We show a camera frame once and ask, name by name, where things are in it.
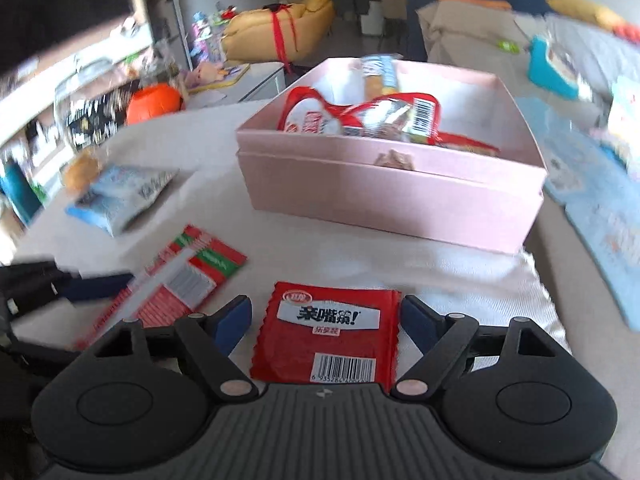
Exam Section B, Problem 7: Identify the red spicy strip packet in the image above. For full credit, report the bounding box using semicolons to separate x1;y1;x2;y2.
250;282;401;390

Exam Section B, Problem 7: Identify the small bread bun packet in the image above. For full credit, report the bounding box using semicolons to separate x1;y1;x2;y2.
61;152;103;192

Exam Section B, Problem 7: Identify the blue white snack packet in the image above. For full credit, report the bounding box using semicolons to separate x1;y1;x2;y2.
65;165;178;237

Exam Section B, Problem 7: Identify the red Beijing duck snack packet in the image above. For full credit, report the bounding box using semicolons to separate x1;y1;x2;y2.
278;87;348;136

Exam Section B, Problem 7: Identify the pink cardboard box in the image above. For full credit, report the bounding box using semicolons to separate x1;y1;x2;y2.
236;58;547;254

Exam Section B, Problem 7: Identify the black plum snack bag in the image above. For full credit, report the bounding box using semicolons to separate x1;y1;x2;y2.
62;91;132;152

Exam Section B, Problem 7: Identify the light blue cartoon mat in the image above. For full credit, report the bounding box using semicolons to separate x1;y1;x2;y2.
516;98;639;332

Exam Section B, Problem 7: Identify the orange round pumpkin container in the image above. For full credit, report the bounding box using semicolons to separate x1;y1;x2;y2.
126;84;182;126

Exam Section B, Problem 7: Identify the white low side table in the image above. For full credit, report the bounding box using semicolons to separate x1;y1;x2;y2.
184;62;286;110

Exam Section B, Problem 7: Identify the pink plush toy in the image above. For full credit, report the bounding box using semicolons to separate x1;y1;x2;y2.
186;61;226;87

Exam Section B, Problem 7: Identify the black television screen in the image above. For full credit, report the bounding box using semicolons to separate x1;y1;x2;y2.
1;0;134;74

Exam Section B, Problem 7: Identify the blue tissue box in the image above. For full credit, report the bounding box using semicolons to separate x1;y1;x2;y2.
527;35;593;101

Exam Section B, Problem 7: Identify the grey covered sofa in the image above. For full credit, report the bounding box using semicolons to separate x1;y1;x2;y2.
416;1;639;126

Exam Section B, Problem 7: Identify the green toy on sofa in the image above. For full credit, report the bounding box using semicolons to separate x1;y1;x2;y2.
497;40;521;54

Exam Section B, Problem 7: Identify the colourful bottles cluster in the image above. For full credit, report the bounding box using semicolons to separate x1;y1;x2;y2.
190;6;235;66

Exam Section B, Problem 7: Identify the yellow armchair with red ribbon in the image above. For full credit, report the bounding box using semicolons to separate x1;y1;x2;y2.
222;0;335;64

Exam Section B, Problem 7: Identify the yellow cushion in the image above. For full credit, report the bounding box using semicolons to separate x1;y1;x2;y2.
546;0;626;32

